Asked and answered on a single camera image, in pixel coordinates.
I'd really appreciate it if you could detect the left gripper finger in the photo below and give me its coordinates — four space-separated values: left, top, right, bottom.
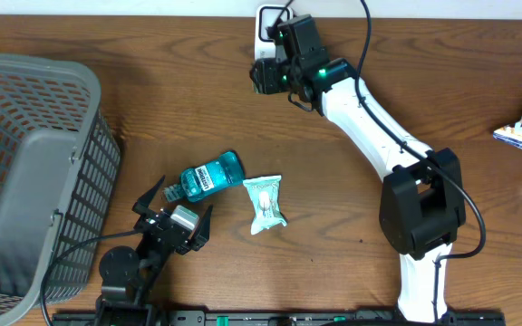
190 205 213 252
132 175 166 216

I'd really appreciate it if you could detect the blue mouthwash bottle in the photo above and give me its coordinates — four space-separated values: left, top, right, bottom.
163 151 245 203

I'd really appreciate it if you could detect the green wet wipes pack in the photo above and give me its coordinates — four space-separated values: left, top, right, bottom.
243 175 287 235

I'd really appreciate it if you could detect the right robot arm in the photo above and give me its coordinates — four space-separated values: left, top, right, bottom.
250 5 466 323

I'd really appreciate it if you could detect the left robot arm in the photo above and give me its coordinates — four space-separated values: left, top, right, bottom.
90 180 213 326

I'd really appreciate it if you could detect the white barcode scanner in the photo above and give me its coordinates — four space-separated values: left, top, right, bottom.
254 5 294 60

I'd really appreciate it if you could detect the grey plastic shopping basket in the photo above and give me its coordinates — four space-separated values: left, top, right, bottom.
0 53 121 325

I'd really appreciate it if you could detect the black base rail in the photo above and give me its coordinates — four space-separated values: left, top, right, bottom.
52 310 506 326

